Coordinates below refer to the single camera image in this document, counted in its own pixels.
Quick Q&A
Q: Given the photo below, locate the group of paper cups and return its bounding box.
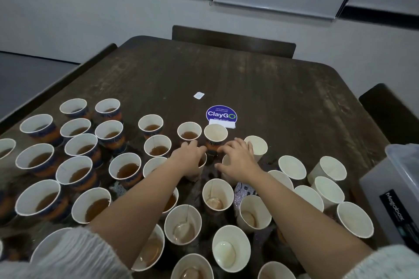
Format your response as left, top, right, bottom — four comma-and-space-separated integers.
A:
0, 98, 375, 279

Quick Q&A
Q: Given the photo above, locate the dark wooden chair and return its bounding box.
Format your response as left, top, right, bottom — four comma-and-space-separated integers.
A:
172, 25, 297, 59
359, 83, 419, 146

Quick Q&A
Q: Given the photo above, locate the person's right hand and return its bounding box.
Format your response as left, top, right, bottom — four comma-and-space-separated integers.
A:
216, 137, 264, 185

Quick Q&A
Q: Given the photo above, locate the round blue sticker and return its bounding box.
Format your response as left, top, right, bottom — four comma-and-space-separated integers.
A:
206, 105, 238, 129

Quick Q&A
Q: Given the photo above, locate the person's right forearm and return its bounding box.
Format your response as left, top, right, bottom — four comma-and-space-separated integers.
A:
249, 171, 419, 279

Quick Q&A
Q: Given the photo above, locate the dark wooden table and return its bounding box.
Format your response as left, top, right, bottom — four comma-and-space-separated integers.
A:
0, 35, 390, 279

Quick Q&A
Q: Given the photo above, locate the person's left hand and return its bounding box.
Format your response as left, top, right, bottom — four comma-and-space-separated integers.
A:
165, 139, 208, 177

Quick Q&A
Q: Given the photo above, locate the person's left forearm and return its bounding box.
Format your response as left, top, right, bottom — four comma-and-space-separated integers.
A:
0, 167, 191, 279

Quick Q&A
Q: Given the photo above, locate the white paper cup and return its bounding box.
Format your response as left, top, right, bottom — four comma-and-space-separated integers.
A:
278, 155, 307, 185
267, 170, 294, 190

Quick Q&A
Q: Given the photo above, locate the clear plastic storage bin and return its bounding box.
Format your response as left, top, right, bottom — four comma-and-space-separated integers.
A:
359, 143, 419, 250

